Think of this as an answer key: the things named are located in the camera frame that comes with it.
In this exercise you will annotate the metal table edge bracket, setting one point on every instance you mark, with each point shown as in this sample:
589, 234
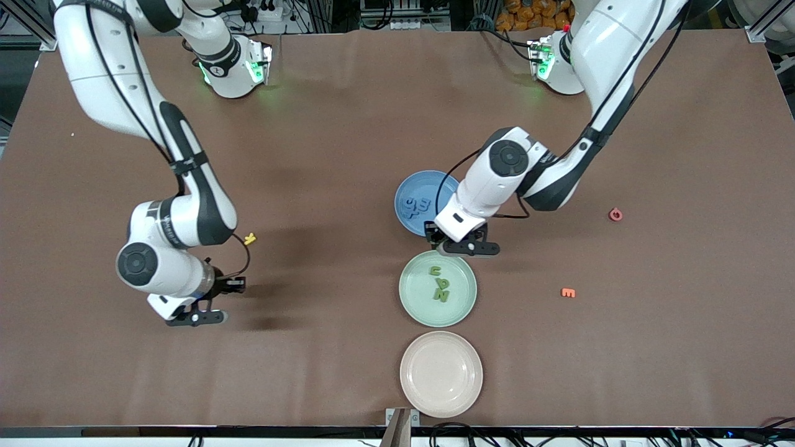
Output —
397, 428

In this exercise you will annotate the white power strip with plugs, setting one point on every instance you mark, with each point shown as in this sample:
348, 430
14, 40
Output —
273, 17

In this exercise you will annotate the blue letter E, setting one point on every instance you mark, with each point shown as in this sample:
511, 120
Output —
424, 203

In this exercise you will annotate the red letter D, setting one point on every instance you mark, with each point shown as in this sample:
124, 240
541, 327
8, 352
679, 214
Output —
611, 214

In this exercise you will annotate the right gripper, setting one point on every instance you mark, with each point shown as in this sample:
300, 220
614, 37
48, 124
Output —
224, 284

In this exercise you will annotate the orange letter E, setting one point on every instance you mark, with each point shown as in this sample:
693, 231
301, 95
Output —
567, 292

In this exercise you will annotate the green letter N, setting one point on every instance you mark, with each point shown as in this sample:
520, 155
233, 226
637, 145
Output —
441, 296

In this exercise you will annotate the light green plate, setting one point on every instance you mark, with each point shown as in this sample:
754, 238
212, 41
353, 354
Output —
416, 304

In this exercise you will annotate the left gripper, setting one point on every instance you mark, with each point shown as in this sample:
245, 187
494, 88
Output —
430, 232

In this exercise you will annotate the pale pink plate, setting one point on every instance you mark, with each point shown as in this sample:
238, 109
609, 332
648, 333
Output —
441, 374

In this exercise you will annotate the brown table cover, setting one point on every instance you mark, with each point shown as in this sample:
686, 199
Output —
310, 347

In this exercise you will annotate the black table edge rail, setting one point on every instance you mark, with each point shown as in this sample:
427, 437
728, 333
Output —
186, 431

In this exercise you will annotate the long white power strip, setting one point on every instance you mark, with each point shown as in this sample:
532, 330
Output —
422, 25

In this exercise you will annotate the aluminium frame profile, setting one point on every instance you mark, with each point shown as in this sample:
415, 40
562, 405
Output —
45, 43
758, 34

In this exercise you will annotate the blue plate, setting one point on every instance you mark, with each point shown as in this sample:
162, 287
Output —
413, 185

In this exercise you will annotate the orange objects pile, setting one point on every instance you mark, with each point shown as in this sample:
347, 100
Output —
528, 15

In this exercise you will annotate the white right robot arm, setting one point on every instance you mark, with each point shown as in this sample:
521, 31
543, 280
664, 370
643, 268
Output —
99, 74

